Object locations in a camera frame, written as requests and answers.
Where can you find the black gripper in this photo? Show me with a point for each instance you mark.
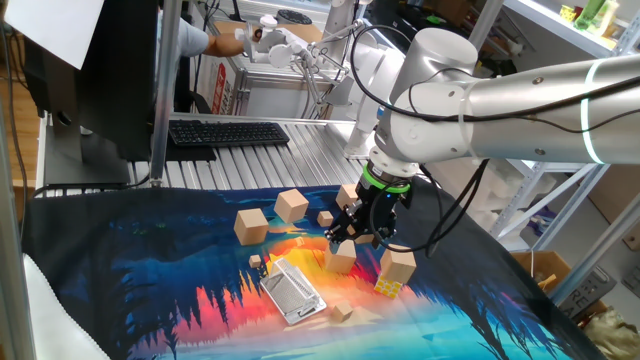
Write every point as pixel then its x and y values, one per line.
pixel 377 207

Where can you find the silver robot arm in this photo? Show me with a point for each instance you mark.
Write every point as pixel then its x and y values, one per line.
pixel 525 100

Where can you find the person forearm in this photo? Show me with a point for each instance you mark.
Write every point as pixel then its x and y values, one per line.
pixel 222 45

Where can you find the small wooden cube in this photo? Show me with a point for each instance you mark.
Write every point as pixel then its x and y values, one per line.
pixel 342 312
pixel 325 219
pixel 255 261

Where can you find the Rubik's cube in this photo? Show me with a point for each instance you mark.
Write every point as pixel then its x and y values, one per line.
pixel 387 287

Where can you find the silver metal mesh holder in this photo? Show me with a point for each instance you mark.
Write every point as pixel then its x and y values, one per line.
pixel 292 295

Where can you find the white foam pieces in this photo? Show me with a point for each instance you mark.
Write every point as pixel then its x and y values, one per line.
pixel 495 200

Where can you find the black keyboard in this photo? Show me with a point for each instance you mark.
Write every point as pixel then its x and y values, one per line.
pixel 225 134

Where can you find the cardboard box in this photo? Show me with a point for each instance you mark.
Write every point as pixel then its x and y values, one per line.
pixel 550 262

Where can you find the colourful forest print cloth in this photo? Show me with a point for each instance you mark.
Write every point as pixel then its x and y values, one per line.
pixel 150 260

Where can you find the black round disc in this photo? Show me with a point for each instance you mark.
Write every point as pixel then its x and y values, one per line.
pixel 295 17

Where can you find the grey lettered plate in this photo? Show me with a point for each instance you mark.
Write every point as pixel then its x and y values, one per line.
pixel 590 292

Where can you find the crumpled plastic bag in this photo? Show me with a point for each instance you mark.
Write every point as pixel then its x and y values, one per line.
pixel 615 335

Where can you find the white metal shelf rack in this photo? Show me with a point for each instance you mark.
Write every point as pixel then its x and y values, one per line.
pixel 550 27

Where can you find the black computer monitor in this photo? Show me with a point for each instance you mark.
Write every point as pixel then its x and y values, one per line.
pixel 120 75

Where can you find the green yellow bottles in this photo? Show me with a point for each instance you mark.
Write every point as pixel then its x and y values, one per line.
pixel 592 12

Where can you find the white paper sheet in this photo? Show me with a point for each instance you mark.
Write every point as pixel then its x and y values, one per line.
pixel 55 25

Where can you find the aluminium vertical post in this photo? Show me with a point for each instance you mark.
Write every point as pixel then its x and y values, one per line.
pixel 165 100

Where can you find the grey frame post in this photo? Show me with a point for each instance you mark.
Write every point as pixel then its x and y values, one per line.
pixel 12 275

